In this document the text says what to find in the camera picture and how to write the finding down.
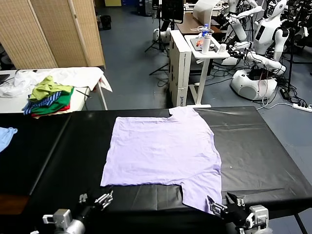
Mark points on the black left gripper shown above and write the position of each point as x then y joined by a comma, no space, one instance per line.
86,210

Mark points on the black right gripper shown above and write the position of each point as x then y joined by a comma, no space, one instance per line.
235,213

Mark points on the light purple t-shirt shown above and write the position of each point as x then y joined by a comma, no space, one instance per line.
158,151

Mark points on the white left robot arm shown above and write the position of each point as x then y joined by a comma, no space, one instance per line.
74,227

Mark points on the small white robot base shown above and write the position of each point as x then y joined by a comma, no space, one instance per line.
161,35

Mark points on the black metal table leg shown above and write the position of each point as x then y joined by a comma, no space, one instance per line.
301,224

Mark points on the large black plastic table cover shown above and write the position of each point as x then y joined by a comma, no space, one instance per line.
268,136

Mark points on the narrow black table cover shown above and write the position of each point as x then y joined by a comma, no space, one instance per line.
26,136

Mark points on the red garment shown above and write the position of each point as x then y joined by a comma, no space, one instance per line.
67,106

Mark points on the beige garment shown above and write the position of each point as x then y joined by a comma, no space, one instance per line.
36,117

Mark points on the dark green garment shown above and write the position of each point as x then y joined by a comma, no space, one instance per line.
62,100

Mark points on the light blue garment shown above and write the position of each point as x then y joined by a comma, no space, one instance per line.
6,139

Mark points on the blue striped garment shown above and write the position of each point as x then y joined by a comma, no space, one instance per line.
41,103

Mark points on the lime green garment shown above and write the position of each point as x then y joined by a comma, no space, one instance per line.
44,87

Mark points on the white power strip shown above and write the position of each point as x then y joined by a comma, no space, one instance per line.
301,105

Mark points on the white draped sheet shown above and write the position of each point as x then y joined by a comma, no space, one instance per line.
78,75

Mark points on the black power adapter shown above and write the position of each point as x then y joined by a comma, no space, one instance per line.
284,92

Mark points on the white folding table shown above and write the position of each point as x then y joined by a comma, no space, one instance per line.
9,104

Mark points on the white side table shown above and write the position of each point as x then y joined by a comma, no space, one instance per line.
203,80

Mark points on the tall white cardboard box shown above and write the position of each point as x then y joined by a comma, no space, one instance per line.
182,80

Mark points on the crumpled white garment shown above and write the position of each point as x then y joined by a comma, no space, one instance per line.
22,80

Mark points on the black stand pole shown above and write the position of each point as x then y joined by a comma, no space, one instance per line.
290,61

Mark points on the white thermos bottle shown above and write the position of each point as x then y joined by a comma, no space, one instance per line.
206,45

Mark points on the small orange object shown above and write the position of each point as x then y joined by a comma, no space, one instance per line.
200,43

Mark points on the white humanoid robot with base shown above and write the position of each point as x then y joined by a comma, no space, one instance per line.
264,36

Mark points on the black tripod stand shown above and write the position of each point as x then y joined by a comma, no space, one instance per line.
172,25
160,36

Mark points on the bamboo folding screen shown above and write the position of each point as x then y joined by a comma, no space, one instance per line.
48,29

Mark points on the clear blue-capped water bottle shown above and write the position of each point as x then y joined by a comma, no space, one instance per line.
206,29

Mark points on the brown wooden desk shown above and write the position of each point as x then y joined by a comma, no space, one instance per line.
187,23

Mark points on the white curved machine cover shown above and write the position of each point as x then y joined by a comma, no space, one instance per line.
203,11

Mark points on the black monitor screen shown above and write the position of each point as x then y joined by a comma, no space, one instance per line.
171,9

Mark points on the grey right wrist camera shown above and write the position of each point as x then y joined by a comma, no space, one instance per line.
259,214

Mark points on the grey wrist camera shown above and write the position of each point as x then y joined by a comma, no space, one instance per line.
259,214
61,215

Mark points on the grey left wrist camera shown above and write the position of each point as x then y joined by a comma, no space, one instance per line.
61,215

